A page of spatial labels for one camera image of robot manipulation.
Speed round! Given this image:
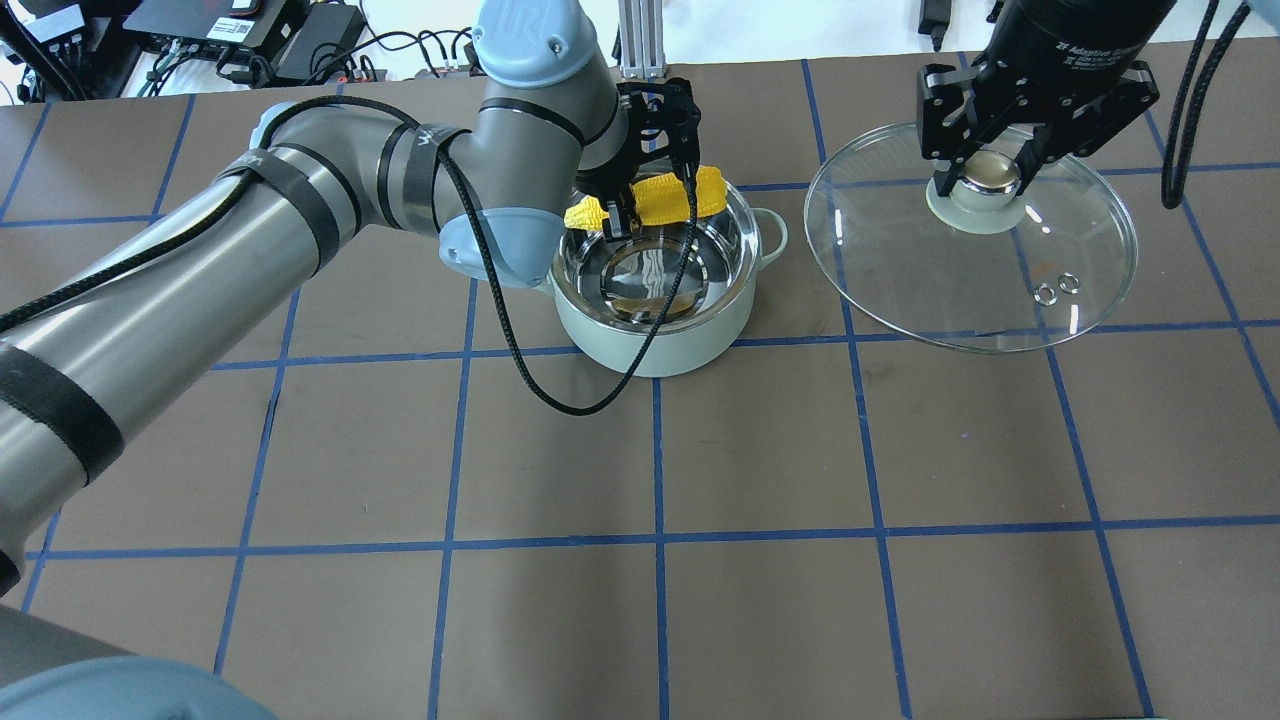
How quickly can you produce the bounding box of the glass pot lid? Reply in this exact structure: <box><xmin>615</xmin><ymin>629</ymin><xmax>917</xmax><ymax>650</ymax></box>
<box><xmin>804</xmin><ymin>122</ymin><xmax>1139</xmax><ymax>354</ymax></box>

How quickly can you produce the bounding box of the black power adapter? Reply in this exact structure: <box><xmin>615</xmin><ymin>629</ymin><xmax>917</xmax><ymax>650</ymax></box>
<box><xmin>268</xmin><ymin>3</ymin><xmax>366</xmax><ymax>86</ymax></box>

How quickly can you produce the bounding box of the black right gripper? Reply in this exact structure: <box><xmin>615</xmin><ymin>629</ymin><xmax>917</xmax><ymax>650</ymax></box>
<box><xmin>916</xmin><ymin>1</ymin><xmax>1161</xmax><ymax>196</ymax></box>

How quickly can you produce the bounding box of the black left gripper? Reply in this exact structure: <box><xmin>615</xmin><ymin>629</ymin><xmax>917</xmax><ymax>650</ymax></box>
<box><xmin>575</xmin><ymin>95</ymin><xmax>700</xmax><ymax>241</ymax></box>

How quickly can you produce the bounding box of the pale green cooking pot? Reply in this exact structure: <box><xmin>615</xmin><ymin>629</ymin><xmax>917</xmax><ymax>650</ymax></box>
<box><xmin>541</xmin><ymin>181</ymin><xmax>788</xmax><ymax>378</ymax></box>

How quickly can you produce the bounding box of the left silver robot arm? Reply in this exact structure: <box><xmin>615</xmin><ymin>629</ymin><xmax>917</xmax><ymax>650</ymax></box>
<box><xmin>1</xmin><ymin>1</ymin><xmax>701</xmax><ymax>592</ymax></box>

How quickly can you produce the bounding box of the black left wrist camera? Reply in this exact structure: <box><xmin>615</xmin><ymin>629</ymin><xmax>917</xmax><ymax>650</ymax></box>
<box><xmin>617</xmin><ymin>77</ymin><xmax>701</xmax><ymax>178</ymax></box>

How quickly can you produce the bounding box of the yellow corn cob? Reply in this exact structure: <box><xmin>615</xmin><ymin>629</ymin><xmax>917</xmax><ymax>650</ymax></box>
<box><xmin>564</xmin><ymin>167</ymin><xmax>730</xmax><ymax>231</ymax></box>

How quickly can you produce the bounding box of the black braided right cable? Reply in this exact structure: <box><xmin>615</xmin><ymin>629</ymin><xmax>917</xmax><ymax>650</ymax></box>
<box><xmin>1160</xmin><ymin>0</ymin><xmax>1251</xmax><ymax>209</ymax></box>

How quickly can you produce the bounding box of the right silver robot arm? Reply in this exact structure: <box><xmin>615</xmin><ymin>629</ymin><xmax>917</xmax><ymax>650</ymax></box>
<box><xmin>916</xmin><ymin>1</ymin><xmax>1172</xmax><ymax>197</ymax></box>

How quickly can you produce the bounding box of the aluminium frame post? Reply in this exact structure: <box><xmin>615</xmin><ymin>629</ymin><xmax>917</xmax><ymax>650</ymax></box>
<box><xmin>617</xmin><ymin>0</ymin><xmax>668</xmax><ymax>82</ymax></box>

